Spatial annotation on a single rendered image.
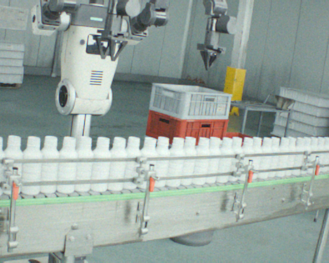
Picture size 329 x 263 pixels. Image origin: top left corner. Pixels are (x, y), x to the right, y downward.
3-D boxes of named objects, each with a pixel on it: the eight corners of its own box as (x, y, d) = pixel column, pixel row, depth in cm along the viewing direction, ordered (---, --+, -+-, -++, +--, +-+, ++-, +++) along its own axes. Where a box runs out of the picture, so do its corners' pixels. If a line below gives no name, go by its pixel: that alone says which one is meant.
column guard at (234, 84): (229, 115, 1168) (237, 68, 1150) (217, 111, 1199) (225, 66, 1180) (240, 116, 1193) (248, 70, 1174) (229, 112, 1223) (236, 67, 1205)
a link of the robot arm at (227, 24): (222, 4, 194) (205, 0, 188) (243, 5, 185) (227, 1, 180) (219, 32, 196) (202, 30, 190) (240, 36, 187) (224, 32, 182)
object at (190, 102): (182, 119, 401) (187, 91, 397) (146, 109, 429) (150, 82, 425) (229, 119, 445) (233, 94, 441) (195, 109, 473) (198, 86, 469)
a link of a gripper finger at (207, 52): (206, 69, 200) (209, 46, 198) (218, 72, 194) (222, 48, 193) (193, 67, 195) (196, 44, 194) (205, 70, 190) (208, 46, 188)
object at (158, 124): (178, 146, 406) (182, 119, 402) (143, 134, 434) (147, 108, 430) (225, 144, 449) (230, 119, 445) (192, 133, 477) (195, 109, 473)
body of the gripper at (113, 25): (111, 36, 159) (114, 14, 158) (95, 34, 166) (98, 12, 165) (128, 38, 163) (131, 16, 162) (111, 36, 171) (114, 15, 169)
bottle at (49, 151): (34, 187, 148) (39, 134, 145) (53, 188, 151) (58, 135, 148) (38, 194, 143) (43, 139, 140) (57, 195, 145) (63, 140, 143)
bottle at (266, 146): (259, 175, 209) (267, 136, 206) (269, 178, 205) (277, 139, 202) (250, 175, 205) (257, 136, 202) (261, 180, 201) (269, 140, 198)
